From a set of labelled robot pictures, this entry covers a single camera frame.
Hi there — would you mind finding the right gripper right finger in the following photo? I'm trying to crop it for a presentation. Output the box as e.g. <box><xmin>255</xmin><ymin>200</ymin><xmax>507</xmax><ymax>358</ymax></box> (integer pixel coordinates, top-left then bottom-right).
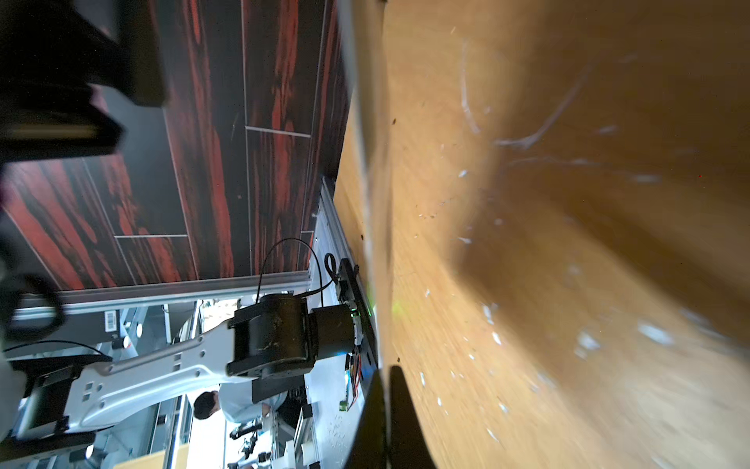
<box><xmin>389</xmin><ymin>365</ymin><xmax>437</xmax><ymax>469</ymax></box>

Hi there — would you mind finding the person in background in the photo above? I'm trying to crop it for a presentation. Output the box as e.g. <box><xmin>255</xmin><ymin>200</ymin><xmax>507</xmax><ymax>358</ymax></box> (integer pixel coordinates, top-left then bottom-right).
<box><xmin>193</xmin><ymin>381</ymin><xmax>288</xmax><ymax>424</ymax></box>

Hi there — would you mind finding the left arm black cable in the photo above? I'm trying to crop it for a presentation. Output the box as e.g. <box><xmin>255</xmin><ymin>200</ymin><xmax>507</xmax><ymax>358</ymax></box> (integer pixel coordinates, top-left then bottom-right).
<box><xmin>255</xmin><ymin>236</ymin><xmax>340</xmax><ymax>306</ymax></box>

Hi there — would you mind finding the yellow flower seed packet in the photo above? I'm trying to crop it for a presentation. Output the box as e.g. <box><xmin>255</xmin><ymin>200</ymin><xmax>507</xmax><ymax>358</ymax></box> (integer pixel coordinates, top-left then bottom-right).
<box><xmin>339</xmin><ymin>1</ymin><xmax>396</xmax><ymax>371</ymax></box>

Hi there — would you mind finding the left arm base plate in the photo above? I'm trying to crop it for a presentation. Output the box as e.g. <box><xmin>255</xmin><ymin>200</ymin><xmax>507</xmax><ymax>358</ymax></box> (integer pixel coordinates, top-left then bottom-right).
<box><xmin>336</xmin><ymin>258</ymin><xmax>380</xmax><ymax>404</ymax></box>

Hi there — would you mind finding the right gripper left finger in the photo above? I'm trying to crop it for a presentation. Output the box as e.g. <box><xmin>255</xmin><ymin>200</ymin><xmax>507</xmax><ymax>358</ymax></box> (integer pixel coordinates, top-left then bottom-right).
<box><xmin>345</xmin><ymin>371</ymin><xmax>388</xmax><ymax>469</ymax></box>

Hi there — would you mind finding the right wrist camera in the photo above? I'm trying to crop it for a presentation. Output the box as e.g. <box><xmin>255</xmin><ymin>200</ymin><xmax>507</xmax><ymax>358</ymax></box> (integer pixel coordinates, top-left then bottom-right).
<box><xmin>1</xmin><ymin>1</ymin><xmax>166</xmax><ymax>164</ymax></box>

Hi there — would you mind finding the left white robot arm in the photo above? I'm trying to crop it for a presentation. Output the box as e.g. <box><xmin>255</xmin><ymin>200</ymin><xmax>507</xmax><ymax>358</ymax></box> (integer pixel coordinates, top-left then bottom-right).
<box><xmin>1</xmin><ymin>294</ymin><xmax>363</xmax><ymax>461</ymax></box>

